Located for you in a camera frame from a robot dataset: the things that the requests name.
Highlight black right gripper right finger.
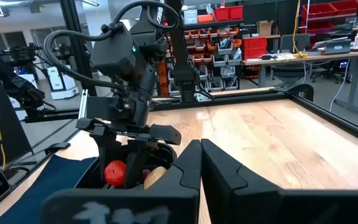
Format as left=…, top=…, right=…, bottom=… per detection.
left=200, top=138, right=358, bottom=224

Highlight black office chair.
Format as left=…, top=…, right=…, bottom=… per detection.
left=310, top=58, right=351, bottom=84

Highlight hanging yellow cable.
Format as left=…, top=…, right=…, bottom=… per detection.
left=291, top=0, right=309, bottom=59

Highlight black frame bracket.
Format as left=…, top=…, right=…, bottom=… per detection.
left=44, top=141, right=71, bottom=156
left=285, top=83, right=315, bottom=103

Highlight red stacked bins beside shelf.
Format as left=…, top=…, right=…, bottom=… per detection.
left=242, top=36, right=269, bottom=60

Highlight black plastic tupperware container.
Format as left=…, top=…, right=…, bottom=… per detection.
left=73, top=142, right=178, bottom=190

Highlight red textured berry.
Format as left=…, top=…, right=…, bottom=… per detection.
left=104, top=159, right=128, bottom=188

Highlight grey office chair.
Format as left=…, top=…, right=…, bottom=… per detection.
left=271, top=33, right=312, bottom=85

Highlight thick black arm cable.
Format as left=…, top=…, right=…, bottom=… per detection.
left=43, top=29, right=127, bottom=91

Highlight red bins on rack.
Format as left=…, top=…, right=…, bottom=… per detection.
left=300, top=0, right=358, bottom=34

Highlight long wooden desk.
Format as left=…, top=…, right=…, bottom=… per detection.
left=241, top=50, right=358, bottom=119

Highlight grey laptop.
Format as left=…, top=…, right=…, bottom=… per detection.
left=325, top=38, right=352, bottom=55

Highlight white hanging cable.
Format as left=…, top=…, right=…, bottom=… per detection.
left=329, top=58, right=351, bottom=112

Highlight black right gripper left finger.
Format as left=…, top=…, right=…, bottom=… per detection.
left=40, top=139, right=203, bottom=224

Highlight black vertical frame post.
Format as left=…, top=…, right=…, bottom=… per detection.
left=58, top=0, right=98, bottom=97

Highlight black table frame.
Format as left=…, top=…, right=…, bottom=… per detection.
left=149, top=88, right=358, bottom=146

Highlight red bins atop shelf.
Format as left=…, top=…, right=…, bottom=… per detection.
left=213, top=5, right=245, bottom=22

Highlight shelf with parts bins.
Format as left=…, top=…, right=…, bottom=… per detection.
left=160, top=18, right=245, bottom=95

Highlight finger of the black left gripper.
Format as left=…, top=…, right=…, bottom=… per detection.
left=123, top=141, right=157, bottom=190
left=91, top=132, right=119, bottom=189

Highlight dark blue cloth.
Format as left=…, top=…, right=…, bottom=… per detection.
left=0, top=154, right=98, bottom=224

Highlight cardboard box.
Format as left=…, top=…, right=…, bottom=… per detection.
left=256, top=19, right=275, bottom=37

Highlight beige potato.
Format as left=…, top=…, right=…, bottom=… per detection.
left=143, top=166, right=168, bottom=190

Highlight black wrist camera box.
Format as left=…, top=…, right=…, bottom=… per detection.
left=86, top=95, right=121, bottom=121

